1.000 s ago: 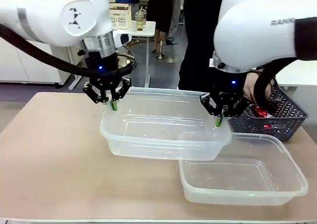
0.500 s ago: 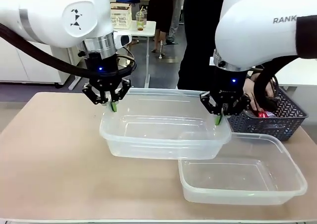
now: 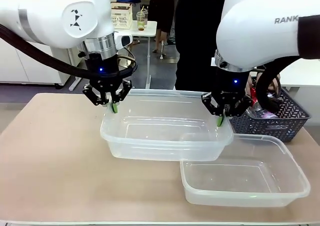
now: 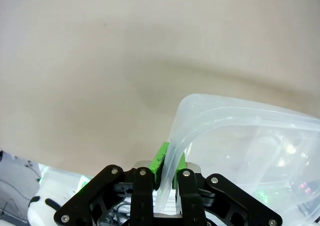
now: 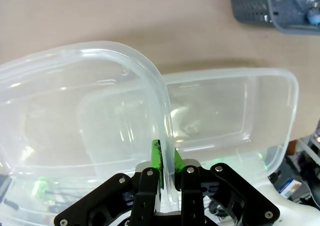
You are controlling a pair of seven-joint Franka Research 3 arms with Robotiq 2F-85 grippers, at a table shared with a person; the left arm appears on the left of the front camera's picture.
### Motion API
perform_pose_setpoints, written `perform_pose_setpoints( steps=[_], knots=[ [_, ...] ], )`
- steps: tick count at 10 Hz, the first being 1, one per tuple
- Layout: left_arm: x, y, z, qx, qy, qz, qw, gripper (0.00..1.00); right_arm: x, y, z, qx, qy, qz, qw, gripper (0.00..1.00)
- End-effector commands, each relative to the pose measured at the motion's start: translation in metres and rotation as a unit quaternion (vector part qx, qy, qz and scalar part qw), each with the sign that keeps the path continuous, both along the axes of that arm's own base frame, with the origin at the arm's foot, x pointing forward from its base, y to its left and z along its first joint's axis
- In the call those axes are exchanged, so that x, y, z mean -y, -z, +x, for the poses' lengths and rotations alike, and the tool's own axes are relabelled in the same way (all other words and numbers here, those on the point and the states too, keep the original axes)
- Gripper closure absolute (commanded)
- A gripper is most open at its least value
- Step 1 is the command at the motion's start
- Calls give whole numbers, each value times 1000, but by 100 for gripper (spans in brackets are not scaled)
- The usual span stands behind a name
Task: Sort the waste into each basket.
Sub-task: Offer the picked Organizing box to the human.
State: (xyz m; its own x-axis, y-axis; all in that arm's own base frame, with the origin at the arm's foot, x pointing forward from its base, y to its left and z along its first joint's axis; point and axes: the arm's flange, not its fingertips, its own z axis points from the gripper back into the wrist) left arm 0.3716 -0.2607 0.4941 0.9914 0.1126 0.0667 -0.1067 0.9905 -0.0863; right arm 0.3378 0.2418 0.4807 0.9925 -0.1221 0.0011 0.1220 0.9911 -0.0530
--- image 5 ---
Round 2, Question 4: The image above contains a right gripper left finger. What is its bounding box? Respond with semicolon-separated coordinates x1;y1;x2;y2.
53;138;165;226

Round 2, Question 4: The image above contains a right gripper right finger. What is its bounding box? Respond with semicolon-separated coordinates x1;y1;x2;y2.
173;148;280;226

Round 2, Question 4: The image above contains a large clear plastic container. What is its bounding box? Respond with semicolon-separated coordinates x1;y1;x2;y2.
0;39;182;226

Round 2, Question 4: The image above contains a dark grey plastic basket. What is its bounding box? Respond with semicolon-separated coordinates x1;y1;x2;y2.
227;0;320;36

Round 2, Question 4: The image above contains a blue and orange cardboard box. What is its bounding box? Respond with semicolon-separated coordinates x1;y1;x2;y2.
276;177;303;199

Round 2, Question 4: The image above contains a small clear plastic container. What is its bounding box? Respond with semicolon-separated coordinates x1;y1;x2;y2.
161;65;300;187

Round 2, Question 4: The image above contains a clear bottle with blue cap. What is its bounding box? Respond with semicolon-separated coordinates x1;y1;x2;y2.
268;0;320;27

